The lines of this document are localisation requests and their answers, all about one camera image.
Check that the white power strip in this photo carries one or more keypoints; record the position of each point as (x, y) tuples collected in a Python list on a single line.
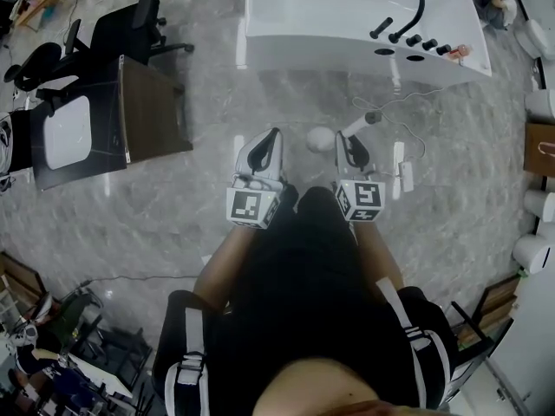
[(406, 175)]

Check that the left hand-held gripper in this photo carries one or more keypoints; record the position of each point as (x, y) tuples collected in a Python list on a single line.
[(249, 206)]

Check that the white round bin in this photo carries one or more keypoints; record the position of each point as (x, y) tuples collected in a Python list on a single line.
[(541, 106)]

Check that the pink bottle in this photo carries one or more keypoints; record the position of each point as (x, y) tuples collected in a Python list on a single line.
[(463, 51)]

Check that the dark wooden desk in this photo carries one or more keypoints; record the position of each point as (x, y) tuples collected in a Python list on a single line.
[(152, 115)]

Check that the person's left forearm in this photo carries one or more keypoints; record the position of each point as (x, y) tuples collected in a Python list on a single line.
[(221, 267)]

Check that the white cylindrical bin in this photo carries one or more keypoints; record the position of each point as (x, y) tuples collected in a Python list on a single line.
[(539, 205), (531, 254)]

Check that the black faucet knob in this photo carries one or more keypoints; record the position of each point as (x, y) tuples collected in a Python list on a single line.
[(414, 39), (429, 44), (443, 50)]

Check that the black curved faucet spout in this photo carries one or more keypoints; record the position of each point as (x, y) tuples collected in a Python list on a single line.
[(417, 13)]

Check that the person's right forearm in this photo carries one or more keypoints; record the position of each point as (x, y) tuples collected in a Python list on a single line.
[(374, 249)]

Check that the person's chin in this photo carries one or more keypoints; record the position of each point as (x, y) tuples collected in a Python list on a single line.
[(321, 388)]

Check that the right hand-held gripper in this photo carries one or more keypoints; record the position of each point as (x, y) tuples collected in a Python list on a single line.
[(366, 195)]

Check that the large cardboard box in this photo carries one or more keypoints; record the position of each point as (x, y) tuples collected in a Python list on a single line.
[(539, 152)]

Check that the wooden shelf frame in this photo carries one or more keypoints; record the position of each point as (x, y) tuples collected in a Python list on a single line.
[(490, 306)]

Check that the white table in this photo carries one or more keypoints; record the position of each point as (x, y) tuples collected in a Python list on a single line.
[(104, 375)]

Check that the white basin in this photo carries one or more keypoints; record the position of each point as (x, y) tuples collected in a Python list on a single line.
[(67, 132)]

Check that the white bathtub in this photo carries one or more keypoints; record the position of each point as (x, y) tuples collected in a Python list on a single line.
[(321, 11)]

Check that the person's black clothing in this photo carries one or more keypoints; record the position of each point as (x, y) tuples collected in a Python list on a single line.
[(303, 275)]

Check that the black office chair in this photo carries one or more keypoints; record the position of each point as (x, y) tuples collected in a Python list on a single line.
[(39, 65), (126, 28)]

